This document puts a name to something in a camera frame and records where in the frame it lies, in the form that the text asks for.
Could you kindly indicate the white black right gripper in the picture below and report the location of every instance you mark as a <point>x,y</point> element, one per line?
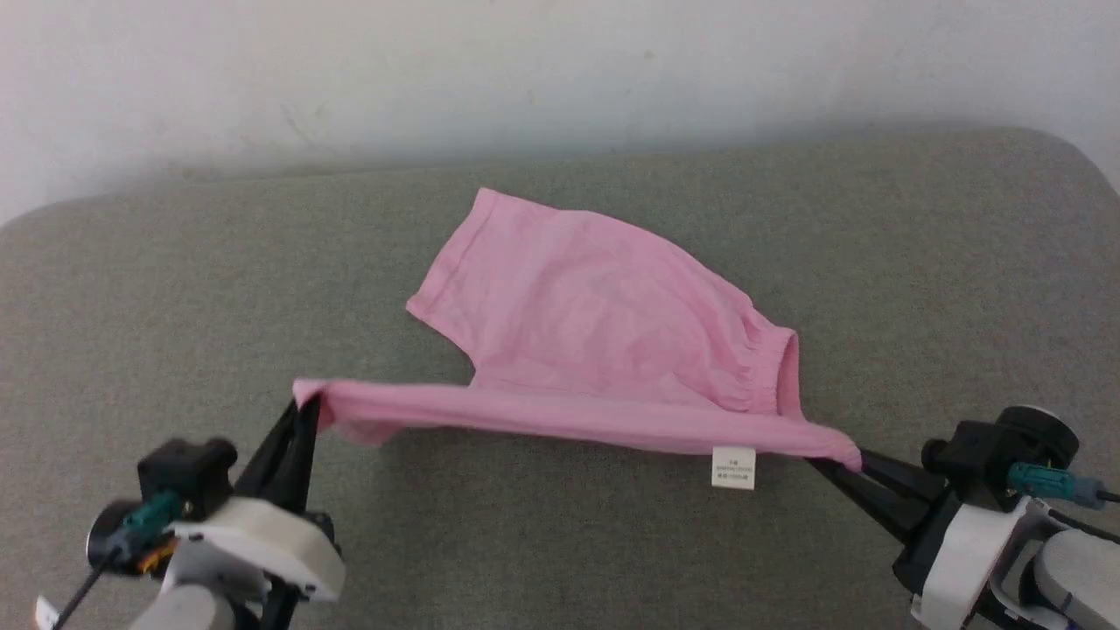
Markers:
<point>971,551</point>

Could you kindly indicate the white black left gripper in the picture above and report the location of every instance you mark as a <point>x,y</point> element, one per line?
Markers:
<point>254,547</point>

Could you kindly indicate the pink shorts with white label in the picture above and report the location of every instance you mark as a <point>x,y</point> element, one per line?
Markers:
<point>595,315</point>

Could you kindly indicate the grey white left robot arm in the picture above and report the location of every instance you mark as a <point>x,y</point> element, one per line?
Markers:
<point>184,611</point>

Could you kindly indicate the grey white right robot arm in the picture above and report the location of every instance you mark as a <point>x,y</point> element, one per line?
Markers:
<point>1072,577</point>

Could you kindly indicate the grey fabric sofa cushion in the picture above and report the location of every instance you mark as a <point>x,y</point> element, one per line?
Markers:
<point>175,306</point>

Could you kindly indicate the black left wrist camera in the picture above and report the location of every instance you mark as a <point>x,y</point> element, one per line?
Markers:
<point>188,472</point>

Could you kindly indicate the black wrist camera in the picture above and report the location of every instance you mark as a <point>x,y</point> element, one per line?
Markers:
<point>997,446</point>
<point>188,472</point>

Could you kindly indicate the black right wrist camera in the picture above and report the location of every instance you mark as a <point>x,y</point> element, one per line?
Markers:
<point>997,446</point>

